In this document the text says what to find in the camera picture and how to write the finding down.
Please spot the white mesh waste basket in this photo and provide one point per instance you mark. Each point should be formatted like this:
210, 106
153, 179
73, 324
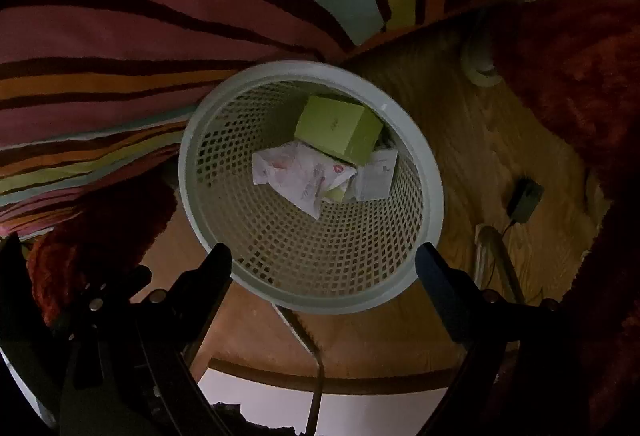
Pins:
300, 256

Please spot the striped bed sheet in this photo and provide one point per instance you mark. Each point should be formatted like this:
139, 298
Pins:
125, 41

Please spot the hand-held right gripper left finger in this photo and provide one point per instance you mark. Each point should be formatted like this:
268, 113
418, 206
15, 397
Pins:
210, 281

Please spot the green cardboard box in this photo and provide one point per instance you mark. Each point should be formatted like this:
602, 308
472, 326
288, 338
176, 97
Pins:
335, 129

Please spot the white plastic wrapper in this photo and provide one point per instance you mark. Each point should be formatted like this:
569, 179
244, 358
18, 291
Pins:
300, 176

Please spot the white paper packet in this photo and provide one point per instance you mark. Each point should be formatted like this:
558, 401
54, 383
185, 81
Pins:
377, 174

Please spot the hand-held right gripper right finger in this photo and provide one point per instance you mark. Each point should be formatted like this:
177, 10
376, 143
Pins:
442, 291

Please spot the cream round object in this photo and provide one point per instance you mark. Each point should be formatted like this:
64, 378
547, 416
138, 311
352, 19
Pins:
477, 66

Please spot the grey power adapter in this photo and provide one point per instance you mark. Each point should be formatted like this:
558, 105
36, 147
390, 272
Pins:
526, 198

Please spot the red fuzzy blanket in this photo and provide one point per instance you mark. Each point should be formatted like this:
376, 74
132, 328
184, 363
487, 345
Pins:
110, 226
575, 81

